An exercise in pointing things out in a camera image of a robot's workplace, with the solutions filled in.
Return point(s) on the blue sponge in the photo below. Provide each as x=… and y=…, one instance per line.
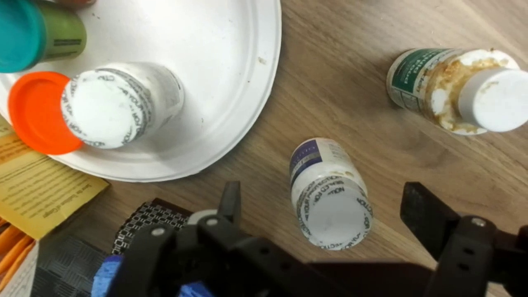
x=104, y=278

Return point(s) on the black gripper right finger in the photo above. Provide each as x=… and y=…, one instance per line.
x=479, y=258

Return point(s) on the yellow open cardboard box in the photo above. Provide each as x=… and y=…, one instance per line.
x=38, y=187

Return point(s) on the white paper plate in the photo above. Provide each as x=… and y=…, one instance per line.
x=220, y=67

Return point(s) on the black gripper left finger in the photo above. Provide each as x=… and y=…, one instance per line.
x=220, y=265

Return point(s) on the small white pill bottle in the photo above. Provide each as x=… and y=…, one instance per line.
x=330, y=204

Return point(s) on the blue box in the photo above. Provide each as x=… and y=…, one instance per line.
x=71, y=258

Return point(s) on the large white pill bottle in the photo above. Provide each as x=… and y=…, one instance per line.
x=109, y=108

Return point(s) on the red lid spice jar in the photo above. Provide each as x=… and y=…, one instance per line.
x=35, y=113

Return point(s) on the green label white bottle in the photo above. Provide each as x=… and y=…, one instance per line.
x=467, y=88

